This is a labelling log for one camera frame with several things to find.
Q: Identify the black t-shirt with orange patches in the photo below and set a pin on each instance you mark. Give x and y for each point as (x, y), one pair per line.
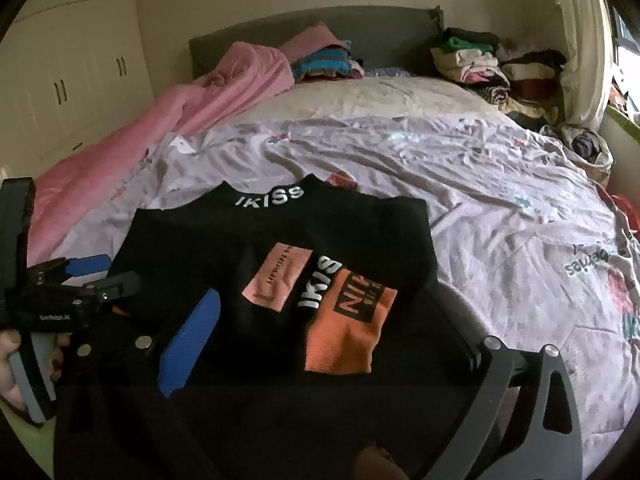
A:
(210, 240)

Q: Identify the light green cloth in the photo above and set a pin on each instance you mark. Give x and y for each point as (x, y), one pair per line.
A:
(25, 450)

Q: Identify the white bag of clothes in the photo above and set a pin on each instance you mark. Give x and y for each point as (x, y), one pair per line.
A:
(582, 147)

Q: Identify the cream fleece blanket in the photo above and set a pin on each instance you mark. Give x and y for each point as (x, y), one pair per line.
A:
(380, 97)

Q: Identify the red plastic bag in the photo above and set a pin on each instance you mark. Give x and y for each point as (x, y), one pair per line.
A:
(627, 215)

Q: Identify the cream curtain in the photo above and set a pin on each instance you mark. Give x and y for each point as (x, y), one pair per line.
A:
(580, 35)

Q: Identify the white wardrobe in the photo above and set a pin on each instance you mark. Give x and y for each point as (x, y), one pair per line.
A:
(75, 70)

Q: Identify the printed white duvet cover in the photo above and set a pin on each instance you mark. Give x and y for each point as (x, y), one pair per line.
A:
(500, 220)

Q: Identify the person's left hand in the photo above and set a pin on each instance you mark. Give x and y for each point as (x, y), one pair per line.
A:
(7, 365)

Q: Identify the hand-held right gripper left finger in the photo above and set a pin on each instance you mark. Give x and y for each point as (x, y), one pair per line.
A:
(192, 340)

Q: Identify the cluttered window sill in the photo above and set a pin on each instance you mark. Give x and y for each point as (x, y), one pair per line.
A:
(625, 115)

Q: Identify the grey headboard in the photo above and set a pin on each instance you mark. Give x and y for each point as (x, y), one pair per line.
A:
(390, 35)

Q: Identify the window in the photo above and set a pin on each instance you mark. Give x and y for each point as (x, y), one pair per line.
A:
(627, 35)

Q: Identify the person's right hand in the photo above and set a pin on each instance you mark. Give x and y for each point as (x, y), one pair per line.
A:
(382, 462)

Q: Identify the pink pillow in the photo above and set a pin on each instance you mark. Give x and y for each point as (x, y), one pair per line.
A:
(312, 40)

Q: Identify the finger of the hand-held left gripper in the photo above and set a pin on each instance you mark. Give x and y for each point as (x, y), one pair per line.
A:
(92, 265)
(117, 285)

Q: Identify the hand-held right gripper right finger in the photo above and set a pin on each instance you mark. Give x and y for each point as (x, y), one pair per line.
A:
(497, 360)

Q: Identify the pink quilt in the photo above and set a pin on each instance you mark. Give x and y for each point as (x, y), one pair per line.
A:
(150, 130)

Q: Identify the light blue ruffled cloth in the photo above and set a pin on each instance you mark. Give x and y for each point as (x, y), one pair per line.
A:
(390, 71)

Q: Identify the teal striped folded cloth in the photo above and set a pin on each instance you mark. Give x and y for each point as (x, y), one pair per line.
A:
(320, 66)

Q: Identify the pile of folded clothes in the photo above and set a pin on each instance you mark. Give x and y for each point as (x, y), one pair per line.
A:
(480, 67)

